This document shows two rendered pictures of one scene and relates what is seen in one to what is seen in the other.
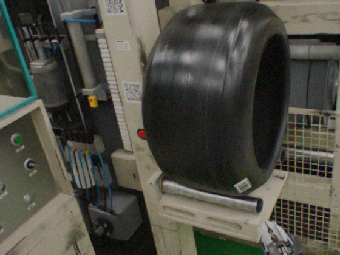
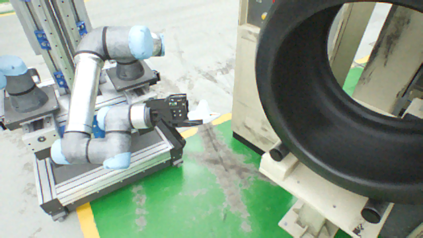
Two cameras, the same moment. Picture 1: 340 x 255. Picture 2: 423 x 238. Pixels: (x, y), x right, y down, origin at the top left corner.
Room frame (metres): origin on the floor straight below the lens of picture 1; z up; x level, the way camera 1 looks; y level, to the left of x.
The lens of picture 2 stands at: (0.78, -0.76, 1.53)
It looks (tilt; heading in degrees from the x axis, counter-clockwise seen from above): 43 degrees down; 101
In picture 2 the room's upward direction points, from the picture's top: straight up
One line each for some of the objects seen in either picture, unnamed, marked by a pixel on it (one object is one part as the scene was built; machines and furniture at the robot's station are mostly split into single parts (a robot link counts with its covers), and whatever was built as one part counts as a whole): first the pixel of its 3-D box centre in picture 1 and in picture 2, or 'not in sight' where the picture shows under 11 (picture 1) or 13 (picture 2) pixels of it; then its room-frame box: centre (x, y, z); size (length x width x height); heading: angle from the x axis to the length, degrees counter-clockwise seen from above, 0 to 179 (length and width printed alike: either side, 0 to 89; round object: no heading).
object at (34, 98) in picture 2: not in sight; (25, 94); (-0.26, 0.05, 0.77); 0.15 x 0.15 x 0.10
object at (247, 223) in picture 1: (209, 209); (301, 139); (0.96, -0.07, 0.83); 0.36 x 0.09 x 0.06; 57
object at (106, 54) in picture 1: (120, 94); not in sight; (1.22, 0.17, 1.19); 0.05 x 0.04 x 0.48; 147
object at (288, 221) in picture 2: not in sight; (310, 222); (1.20, 0.08, 0.02); 0.27 x 0.27 x 0.04; 57
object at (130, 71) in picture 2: not in sight; (128, 65); (0.10, 0.38, 0.77); 0.15 x 0.15 x 0.10
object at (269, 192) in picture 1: (225, 193); (335, 168); (1.08, -0.14, 0.80); 0.37 x 0.36 x 0.02; 147
